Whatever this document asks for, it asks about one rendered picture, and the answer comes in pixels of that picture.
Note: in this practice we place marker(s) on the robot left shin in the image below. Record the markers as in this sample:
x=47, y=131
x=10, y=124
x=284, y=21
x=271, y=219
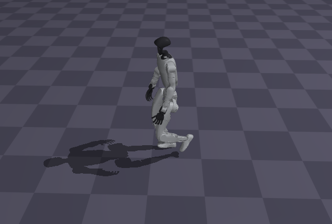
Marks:
x=171, y=138

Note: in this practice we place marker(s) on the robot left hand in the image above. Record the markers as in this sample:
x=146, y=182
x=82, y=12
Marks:
x=159, y=116

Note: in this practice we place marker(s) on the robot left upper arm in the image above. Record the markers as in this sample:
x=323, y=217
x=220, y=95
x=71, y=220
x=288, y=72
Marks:
x=171, y=70

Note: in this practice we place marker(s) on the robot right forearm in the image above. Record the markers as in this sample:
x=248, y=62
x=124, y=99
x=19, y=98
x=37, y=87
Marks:
x=154, y=79

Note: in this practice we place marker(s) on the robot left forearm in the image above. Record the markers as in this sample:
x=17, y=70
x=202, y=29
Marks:
x=167, y=99

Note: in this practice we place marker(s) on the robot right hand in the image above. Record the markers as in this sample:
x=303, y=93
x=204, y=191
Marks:
x=149, y=92

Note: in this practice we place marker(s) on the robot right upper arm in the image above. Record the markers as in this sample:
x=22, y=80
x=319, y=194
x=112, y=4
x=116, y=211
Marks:
x=156, y=69

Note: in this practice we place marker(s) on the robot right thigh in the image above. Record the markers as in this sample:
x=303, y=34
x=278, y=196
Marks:
x=157, y=103

